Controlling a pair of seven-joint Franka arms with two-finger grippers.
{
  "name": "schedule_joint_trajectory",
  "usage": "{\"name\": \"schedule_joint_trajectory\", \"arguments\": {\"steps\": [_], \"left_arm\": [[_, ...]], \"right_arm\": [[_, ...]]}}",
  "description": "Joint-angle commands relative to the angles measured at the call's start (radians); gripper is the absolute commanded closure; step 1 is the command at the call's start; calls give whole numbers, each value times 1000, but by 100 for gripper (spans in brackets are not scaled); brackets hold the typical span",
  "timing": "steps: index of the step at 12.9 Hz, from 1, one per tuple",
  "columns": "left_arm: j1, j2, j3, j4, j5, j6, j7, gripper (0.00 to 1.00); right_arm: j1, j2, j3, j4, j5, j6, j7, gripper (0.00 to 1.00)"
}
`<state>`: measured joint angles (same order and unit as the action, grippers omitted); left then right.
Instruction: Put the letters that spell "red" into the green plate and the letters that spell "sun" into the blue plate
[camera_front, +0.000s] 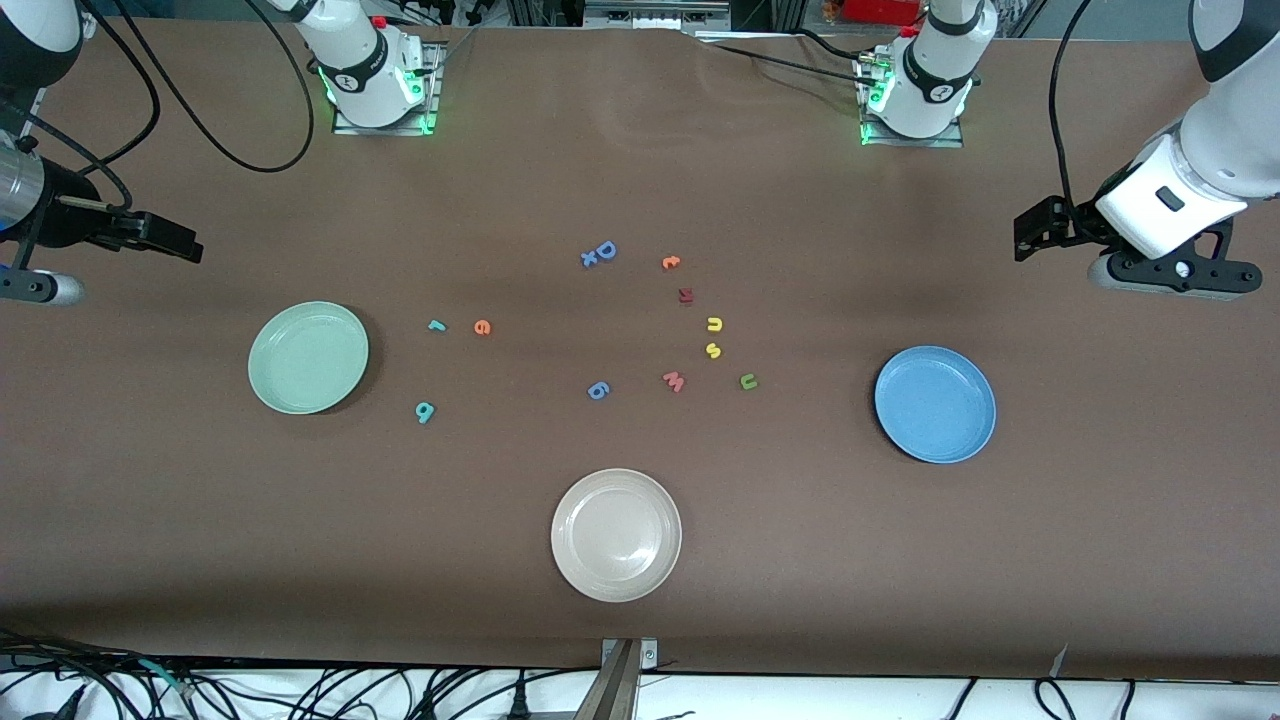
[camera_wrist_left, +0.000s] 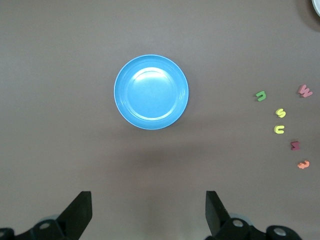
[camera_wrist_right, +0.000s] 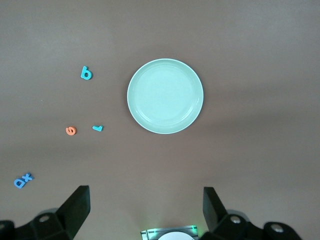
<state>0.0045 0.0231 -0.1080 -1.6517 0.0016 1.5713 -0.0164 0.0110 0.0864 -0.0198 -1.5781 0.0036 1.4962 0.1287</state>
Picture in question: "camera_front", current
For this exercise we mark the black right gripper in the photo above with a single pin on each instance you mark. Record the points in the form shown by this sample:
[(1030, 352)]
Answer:
[(68, 213)]

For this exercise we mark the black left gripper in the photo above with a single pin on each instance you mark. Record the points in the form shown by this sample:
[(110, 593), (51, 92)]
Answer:
[(1076, 226)]

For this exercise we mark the teal letter a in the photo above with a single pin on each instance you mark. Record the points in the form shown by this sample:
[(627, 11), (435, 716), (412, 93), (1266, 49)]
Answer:
[(425, 412)]

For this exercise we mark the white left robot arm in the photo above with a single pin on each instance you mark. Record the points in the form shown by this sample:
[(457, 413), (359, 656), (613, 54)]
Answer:
[(1230, 150)]

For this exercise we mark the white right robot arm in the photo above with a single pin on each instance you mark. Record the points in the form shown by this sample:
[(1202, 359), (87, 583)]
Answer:
[(365, 70)]

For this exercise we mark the blue plate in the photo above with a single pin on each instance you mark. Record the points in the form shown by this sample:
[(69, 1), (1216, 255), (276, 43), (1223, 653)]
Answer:
[(935, 404)]

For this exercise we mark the light green plate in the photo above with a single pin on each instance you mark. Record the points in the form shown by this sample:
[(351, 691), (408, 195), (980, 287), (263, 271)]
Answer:
[(308, 358)]

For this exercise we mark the red box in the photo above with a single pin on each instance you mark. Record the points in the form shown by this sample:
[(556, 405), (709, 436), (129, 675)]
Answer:
[(880, 10)]

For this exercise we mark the brown table cover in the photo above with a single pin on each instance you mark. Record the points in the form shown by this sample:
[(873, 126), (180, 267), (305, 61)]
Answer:
[(900, 560)]

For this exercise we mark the pink letter w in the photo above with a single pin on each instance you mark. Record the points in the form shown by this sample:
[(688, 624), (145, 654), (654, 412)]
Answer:
[(674, 382)]

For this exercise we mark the white paper tag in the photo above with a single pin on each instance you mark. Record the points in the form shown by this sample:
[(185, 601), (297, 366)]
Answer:
[(1058, 665)]

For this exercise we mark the blue letter D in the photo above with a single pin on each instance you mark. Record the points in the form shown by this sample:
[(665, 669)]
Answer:
[(600, 251)]

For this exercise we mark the blue letter g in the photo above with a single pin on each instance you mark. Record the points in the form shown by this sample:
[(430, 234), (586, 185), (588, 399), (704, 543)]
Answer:
[(598, 391)]

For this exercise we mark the beige plate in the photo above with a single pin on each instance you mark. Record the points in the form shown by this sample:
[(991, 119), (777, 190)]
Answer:
[(616, 535)]

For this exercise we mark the black power plug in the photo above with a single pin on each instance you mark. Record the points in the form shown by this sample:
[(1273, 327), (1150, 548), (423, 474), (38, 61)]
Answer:
[(518, 705)]

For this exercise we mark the metal table bracket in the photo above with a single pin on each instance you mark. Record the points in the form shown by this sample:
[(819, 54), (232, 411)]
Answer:
[(615, 690)]

